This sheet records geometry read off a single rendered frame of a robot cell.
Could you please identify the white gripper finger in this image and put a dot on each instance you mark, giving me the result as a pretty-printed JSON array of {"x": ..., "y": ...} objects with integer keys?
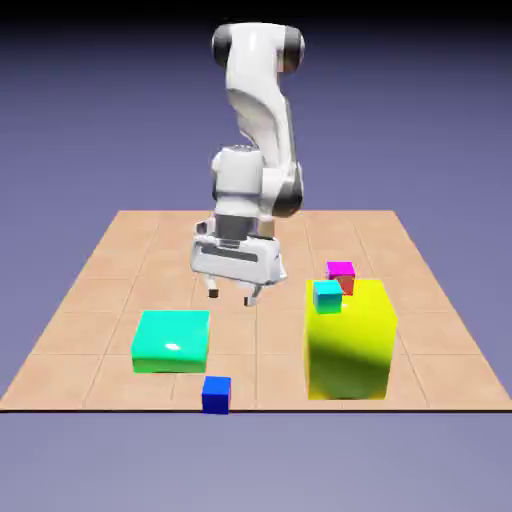
[
  {"x": 212, "y": 287},
  {"x": 252, "y": 295}
]

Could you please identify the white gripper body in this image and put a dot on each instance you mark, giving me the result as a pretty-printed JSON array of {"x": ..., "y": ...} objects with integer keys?
[{"x": 236, "y": 262}]

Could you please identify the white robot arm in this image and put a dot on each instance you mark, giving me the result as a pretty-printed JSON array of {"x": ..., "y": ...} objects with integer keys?
[{"x": 256, "y": 120}]

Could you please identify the small cyan cube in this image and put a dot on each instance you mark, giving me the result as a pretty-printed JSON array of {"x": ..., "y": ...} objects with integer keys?
[{"x": 328, "y": 298}]

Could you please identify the small magenta cube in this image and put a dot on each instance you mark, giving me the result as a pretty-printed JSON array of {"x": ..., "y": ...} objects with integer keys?
[{"x": 340, "y": 269}]

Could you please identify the small red cube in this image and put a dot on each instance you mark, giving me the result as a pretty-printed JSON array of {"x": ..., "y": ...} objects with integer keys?
[{"x": 347, "y": 284}]

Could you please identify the small blue cube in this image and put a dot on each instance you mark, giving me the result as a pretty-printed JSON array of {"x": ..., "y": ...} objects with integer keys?
[{"x": 216, "y": 394}]

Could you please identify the large turquoise box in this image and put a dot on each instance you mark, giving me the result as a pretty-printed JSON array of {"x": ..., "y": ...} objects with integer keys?
[{"x": 171, "y": 340}]

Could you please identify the large yellow box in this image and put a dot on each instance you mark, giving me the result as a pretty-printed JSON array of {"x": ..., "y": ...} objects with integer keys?
[{"x": 352, "y": 344}]

